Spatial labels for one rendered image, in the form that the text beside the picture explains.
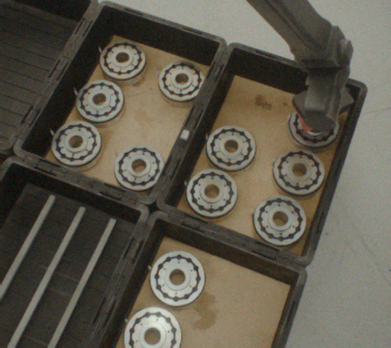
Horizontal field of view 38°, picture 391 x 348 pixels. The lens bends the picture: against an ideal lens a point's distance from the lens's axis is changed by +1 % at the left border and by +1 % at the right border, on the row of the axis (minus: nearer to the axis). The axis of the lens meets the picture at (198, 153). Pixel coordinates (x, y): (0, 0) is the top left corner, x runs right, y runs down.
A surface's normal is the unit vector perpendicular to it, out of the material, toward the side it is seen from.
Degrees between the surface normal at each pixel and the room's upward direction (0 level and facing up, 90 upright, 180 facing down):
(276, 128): 0
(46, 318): 0
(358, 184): 0
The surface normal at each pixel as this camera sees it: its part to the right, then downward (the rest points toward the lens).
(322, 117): -0.31, 0.86
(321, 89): -0.43, -0.42
